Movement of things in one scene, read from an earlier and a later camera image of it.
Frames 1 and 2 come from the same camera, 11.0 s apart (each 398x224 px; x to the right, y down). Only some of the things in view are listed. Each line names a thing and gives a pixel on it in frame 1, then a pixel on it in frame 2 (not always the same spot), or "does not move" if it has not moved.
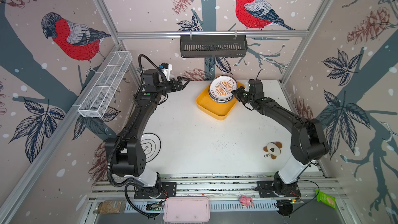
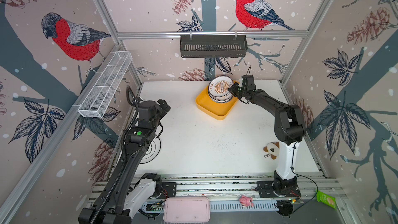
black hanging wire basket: x=213 y=46 does not move
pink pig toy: x=245 y=201 does not move
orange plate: x=221 y=86 -> x=222 y=99
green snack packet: x=330 y=200 does not move
